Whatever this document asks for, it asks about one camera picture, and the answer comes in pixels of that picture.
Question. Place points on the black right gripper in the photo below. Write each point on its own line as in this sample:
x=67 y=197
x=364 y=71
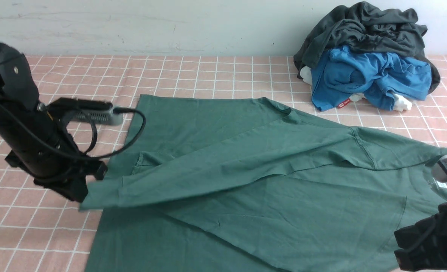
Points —
x=423 y=245

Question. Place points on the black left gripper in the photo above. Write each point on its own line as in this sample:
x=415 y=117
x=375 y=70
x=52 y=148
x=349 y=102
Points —
x=54 y=163

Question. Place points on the green long-sleeved shirt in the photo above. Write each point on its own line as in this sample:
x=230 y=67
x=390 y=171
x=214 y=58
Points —
x=252 y=185

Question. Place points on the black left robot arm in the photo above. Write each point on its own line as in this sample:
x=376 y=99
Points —
x=37 y=133

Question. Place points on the pink checkered tablecloth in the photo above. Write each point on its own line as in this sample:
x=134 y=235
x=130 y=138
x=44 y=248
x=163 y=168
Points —
x=42 y=232

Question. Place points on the blue crumpled garment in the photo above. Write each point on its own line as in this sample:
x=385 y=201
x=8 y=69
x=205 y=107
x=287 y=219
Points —
x=341 y=73

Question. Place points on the dark grey crumpled garment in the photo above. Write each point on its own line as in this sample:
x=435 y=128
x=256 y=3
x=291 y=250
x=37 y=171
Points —
x=364 y=28

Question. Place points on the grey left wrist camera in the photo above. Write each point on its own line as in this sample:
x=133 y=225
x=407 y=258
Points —
x=99 y=112

